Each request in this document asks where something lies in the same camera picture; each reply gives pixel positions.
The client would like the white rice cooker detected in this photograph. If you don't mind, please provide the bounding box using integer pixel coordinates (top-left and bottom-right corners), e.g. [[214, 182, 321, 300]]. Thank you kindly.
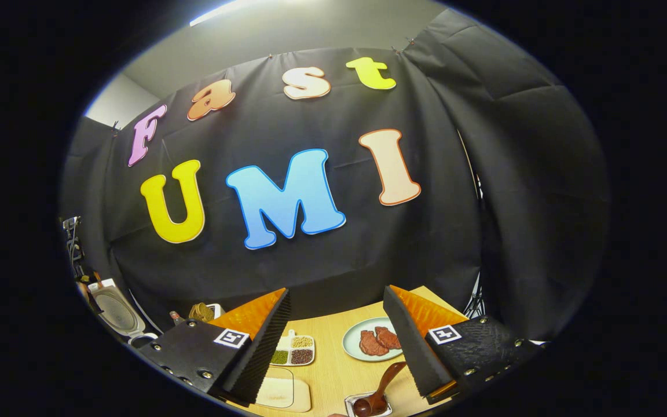
[[87, 277, 159, 349]]

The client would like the brown meat piece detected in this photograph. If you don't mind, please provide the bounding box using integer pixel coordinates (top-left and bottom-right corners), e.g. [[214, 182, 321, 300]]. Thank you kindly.
[[359, 330, 390, 357], [375, 325, 402, 350]]

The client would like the black equipment stand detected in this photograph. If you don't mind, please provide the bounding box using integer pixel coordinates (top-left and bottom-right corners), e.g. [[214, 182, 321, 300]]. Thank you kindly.
[[61, 215, 89, 280]]

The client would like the white toaster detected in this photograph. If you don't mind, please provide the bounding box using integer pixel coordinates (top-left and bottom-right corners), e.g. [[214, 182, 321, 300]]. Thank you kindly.
[[188, 302, 225, 323]]

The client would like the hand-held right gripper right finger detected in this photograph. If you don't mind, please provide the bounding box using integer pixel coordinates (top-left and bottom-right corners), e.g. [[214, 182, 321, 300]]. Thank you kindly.
[[382, 284, 543, 405]]

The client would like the clear box of white rice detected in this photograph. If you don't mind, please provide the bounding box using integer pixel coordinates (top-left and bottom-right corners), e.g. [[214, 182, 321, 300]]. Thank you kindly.
[[254, 365, 313, 414]]

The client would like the brown wooden spoon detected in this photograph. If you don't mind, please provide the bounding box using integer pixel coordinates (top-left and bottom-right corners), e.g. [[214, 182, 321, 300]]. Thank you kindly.
[[352, 361, 408, 417]]

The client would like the black backdrop cloth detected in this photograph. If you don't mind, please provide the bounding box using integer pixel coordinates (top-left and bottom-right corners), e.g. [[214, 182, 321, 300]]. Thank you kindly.
[[58, 9, 609, 342]]

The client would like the pale green plate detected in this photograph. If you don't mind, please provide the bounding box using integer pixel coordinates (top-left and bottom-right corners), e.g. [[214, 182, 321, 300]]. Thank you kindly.
[[342, 316, 404, 363]]

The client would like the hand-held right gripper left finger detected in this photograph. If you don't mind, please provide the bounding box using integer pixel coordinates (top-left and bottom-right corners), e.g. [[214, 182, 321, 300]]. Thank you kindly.
[[137, 287, 292, 407]]

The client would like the white divided dish of beans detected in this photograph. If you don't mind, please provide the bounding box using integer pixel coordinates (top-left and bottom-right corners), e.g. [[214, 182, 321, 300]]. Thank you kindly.
[[269, 328, 316, 367]]

